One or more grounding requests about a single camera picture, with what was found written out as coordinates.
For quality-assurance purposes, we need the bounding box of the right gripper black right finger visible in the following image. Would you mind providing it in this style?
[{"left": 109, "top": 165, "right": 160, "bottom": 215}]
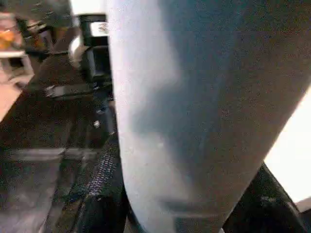
[{"left": 224, "top": 163, "right": 311, "bottom": 233}]

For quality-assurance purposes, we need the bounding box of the white plastic table leg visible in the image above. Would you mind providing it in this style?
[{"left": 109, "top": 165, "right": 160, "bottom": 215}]
[{"left": 104, "top": 0, "right": 311, "bottom": 233}]

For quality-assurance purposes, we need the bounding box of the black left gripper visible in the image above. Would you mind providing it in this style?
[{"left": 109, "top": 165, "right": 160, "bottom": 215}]
[{"left": 78, "top": 15, "right": 113, "bottom": 84}]

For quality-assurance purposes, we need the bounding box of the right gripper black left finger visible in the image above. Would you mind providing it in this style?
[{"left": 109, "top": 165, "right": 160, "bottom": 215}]
[{"left": 73, "top": 131, "right": 131, "bottom": 233}]

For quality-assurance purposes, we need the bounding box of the white plastic table top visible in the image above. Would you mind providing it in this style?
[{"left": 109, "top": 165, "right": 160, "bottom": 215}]
[{"left": 264, "top": 87, "right": 311, "bottom": 214}]

